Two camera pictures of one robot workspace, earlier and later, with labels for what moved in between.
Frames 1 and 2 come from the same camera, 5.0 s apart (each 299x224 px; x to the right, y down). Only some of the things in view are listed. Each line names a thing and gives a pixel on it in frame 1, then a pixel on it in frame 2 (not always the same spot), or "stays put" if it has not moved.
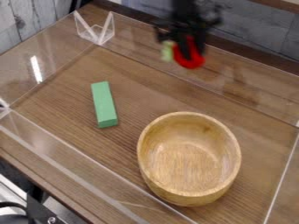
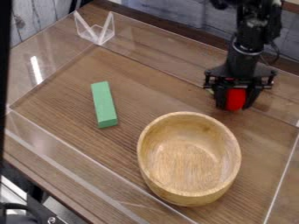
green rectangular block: (103, 101) stays put
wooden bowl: (191, 157) stays put
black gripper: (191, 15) -> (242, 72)
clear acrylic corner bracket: (96, 33) stays put
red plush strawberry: (196, 61) -> (235, 99)
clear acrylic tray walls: (145, 142) stays put
